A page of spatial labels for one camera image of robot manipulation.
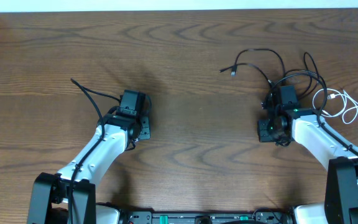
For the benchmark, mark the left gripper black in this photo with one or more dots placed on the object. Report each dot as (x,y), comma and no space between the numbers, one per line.
(146,122)

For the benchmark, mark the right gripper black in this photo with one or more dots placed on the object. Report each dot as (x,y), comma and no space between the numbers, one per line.
(264,136)

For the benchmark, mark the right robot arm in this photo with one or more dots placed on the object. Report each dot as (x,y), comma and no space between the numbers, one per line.
(341,198)

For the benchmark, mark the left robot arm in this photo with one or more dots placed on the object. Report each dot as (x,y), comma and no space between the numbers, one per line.
(69,196)

